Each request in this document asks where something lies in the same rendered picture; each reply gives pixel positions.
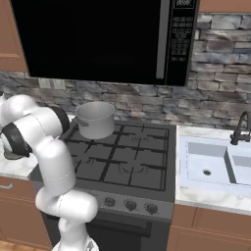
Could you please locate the grey metal pot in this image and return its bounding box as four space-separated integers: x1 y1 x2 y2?
72 100 118 141

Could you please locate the brown drawer front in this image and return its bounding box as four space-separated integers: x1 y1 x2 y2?
0 176 38 202

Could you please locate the grey wall socket plate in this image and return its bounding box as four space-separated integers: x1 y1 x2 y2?
37 76 67 90

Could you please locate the dark round stove knob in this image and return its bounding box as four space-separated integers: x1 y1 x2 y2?
103 196 117 209
124 199 138 213
145 202 160 216

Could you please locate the black microwave oven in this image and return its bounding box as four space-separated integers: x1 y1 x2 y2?
9 0 201 88

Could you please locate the black sink tap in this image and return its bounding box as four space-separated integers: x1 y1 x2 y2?
228 110 251 147

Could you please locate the brown wall cupboard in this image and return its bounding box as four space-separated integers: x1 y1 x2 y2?
198 0 251 15

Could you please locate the black gas stove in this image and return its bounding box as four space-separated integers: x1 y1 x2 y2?
27 120 177 251

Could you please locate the grey microwave door handle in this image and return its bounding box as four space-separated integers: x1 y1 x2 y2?
155 0 172 80

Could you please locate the brown wall cupboard door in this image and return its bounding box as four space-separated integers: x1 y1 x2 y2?
0 0 29 74

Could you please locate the white sink basin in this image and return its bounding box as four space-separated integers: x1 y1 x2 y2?
178 134 251 198

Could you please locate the grey drawer handle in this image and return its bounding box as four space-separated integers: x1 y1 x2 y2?
0 182 15 191

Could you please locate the black oven door handle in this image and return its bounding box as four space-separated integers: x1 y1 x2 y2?
88 218 153 238

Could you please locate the brown base cupboard door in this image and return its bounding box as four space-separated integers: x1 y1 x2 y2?
0 195 54 250

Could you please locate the brown base cupboard run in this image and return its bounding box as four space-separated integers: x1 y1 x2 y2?
166 203 251 251

